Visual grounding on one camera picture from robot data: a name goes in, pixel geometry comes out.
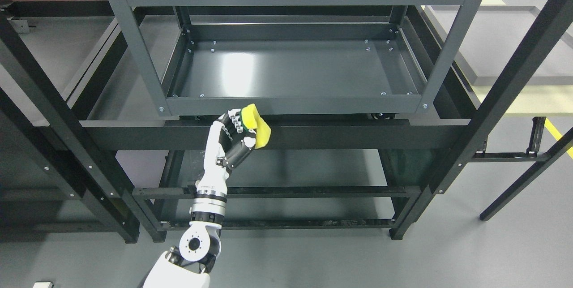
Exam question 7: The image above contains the grey metal shelf unit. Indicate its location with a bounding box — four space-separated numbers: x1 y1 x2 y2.
109 0 482 116

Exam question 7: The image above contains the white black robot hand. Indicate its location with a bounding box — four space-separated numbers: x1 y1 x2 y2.
195 108 254 198

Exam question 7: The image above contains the green yellow sponge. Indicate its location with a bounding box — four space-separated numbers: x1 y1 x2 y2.
240 103 272 149

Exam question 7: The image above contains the black metal rack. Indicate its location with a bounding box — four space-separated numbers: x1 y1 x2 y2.
1 0 572 243

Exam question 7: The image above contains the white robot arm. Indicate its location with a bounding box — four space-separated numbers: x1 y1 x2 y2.
142 189 227 288

